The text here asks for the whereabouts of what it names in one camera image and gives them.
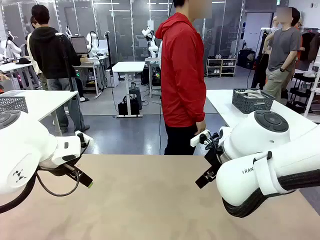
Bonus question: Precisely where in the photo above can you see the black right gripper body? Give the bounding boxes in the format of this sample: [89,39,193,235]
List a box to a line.
[203,139,226,176]

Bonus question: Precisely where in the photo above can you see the black right arm hose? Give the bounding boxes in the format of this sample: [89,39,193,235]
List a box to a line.
[222,169,320,218]

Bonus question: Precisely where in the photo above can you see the bystander in grey t-shirt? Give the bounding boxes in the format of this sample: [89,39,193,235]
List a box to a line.
[262,6,302,101]

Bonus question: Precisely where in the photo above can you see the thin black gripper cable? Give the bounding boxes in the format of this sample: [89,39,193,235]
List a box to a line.
[36,172,81,197]

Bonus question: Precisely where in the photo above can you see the dark grey mesh basket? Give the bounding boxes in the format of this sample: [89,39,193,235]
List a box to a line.
[0,96,29,114]
[231,88,276,115]

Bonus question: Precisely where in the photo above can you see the white background workbench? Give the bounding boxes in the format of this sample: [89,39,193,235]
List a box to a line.
[72,58,108,97]

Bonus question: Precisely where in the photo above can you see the black tripod with white head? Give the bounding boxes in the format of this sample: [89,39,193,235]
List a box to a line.
[55,32,76,92]

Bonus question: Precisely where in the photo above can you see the rack of dark clothes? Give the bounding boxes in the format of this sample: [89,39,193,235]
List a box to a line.
[298,27,320,63]

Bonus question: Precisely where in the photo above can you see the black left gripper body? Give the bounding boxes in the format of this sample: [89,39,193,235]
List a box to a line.
[58,162,85,180]

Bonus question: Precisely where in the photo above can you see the white background desk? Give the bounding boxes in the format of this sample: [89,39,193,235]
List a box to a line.
[0,62,35,91]

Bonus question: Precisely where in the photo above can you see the black shelf cart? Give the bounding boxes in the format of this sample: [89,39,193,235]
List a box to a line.
[284,71,320,115]

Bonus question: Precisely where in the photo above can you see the white shoe rack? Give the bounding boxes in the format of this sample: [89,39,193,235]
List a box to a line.
[206,57,238,78]

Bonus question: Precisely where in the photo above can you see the person in red jacket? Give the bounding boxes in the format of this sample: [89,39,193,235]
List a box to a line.
[154,0,213,156]

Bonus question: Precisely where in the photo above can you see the white robot stand table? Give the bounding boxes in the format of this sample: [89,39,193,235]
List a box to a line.
[144,57,163,98]

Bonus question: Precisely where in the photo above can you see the black bag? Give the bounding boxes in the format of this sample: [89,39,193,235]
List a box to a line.
[117,95,140,116]

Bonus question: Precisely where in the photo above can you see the grey round stool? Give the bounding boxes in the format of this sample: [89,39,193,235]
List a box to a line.
[128,87,143,111]

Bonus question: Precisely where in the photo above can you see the white mannequin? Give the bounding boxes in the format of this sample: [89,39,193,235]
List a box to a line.
[271,16,280,35]

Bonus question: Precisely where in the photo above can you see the black arm hose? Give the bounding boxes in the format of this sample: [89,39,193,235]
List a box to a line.
[222,169,320,218]
[0,174,37,215]

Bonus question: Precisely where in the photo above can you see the black left arm hose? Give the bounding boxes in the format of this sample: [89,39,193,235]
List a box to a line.
[0,174,37,215]

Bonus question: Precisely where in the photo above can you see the silver laptop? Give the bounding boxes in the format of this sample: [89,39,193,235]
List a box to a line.
[70,36,89,55]

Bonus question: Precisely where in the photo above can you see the bystander in black hoodie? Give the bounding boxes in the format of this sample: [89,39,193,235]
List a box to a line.
[29,4,91,134]

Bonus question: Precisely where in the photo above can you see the person's right hand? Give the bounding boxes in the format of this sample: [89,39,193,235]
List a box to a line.
[195,120,207,136]

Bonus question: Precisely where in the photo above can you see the black camera pole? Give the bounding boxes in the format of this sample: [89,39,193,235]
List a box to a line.
[104,31,115,76]

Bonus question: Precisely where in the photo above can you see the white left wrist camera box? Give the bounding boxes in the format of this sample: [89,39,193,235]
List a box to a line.
[74,130,95,147]

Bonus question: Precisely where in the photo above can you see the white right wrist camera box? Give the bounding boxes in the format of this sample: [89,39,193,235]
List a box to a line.
[190,129,210,148]

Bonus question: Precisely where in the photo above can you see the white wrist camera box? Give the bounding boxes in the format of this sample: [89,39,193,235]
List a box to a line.
[190,129,210,148]
[74,130,95,147]

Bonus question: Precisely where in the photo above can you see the orange mannequin with bucket hat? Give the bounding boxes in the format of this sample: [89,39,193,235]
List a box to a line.
[293,16,306,61]

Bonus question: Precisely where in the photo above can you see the computer tower with lights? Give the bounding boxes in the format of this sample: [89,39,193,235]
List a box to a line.
[151,66,162,87]

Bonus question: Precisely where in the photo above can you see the white standing desk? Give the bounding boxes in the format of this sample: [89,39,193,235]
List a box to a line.
[111,61,146,118]

